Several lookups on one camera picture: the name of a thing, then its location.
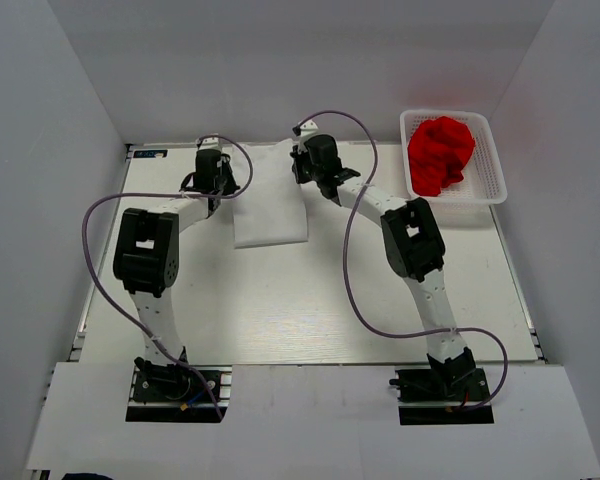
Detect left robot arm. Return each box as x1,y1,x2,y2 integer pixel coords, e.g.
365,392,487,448
113,137,239,399

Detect dark blue object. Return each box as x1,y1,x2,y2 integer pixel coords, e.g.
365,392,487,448
61,472,112,480

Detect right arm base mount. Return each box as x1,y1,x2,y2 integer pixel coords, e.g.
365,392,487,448
389,368,494,426

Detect red t shirt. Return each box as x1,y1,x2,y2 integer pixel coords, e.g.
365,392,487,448
407,116,476,197

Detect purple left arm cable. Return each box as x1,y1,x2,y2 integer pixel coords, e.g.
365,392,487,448
81,134,255,420

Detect white t shirt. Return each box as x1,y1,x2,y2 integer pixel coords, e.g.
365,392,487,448
231,138,308,249

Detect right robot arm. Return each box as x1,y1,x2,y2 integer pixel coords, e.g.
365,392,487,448
291,127,476,399

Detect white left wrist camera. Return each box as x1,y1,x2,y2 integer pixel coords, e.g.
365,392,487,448
197,136,222,151

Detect blue label sticker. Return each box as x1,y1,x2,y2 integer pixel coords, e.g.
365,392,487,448
133,149,168,159

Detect white plastic basket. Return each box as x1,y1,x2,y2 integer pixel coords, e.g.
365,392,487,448
399,109,507,213

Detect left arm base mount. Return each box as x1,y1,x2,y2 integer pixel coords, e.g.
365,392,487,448
125,366,232,424

